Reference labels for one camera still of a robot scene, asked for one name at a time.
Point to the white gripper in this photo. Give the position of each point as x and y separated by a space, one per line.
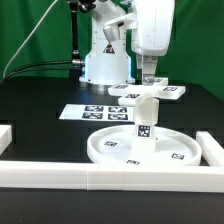
152 35

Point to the white cross-shaped table base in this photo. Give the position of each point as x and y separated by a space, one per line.
128 94

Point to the white round table top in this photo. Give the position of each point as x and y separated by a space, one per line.
118 145

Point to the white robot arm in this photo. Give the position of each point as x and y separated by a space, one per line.
108 63

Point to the white marker sheet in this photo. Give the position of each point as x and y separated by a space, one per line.
97 113

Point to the white right fence bar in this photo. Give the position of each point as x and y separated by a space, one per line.
212 151

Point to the white fence bar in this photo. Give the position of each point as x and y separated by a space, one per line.
5 137
212 151
15 174

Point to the white left fence bar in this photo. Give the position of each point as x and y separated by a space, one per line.
5 137

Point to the white front fence bar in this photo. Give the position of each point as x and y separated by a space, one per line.
15 174

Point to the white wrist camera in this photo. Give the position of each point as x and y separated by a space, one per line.
112 27

